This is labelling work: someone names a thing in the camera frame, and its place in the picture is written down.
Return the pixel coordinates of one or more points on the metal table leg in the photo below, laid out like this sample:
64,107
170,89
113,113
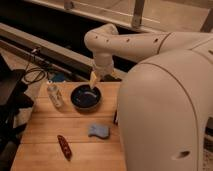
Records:
137,13

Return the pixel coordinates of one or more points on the dark blue bowl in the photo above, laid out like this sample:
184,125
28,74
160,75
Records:
84,97

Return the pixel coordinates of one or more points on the teal small object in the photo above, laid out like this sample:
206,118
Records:
58,78

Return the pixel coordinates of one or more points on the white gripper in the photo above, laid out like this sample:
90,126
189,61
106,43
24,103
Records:
100,71

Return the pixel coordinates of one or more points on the clear plastic bottle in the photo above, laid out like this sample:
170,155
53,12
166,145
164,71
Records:
54,94

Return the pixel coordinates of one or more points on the red snack bar wrapper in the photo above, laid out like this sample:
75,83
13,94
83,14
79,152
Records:
64,147

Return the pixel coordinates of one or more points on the blue sponge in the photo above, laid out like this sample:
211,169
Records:
100,131

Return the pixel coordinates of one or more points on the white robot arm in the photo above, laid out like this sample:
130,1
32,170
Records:
165,101

